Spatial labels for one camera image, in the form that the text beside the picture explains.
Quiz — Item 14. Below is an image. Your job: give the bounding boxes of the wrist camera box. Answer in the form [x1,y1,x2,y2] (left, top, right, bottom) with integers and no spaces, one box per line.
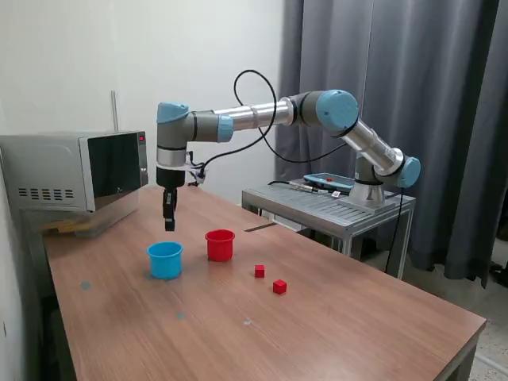
[189,164,210,183]

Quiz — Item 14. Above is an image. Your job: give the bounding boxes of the grey metal robot stand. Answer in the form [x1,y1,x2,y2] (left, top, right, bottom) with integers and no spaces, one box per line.
[241,180,417,281]

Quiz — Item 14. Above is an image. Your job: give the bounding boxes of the blue plastic cup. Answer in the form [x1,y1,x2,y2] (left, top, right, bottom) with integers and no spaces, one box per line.
[146,240,184,279]

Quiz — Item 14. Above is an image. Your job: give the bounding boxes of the black power cable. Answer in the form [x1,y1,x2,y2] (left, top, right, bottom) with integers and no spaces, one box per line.
[384,184,404,274]

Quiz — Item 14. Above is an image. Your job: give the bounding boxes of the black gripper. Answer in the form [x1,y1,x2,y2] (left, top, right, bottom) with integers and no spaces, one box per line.
[155,166,187,233]

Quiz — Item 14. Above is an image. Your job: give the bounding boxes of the wooden blocks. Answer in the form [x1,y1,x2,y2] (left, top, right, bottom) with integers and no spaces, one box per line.
[42,220,94,236]

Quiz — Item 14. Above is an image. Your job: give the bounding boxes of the grey curtain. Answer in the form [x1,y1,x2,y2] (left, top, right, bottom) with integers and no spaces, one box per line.
[275,0,508,290]

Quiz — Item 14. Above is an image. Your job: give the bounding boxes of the blue teach pendant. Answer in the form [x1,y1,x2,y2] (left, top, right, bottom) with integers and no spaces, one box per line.
[303,171,355,191]

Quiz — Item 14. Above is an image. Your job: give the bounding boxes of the silver microwave oven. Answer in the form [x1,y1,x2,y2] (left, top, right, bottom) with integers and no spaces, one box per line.
[0,130,150,214]

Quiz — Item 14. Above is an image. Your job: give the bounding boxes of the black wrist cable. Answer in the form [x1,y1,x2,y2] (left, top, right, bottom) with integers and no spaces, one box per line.
[186,69,348,175]

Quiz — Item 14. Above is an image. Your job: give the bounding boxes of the red plastic cup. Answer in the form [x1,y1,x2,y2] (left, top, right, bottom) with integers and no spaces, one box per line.
[204,229,236,263]

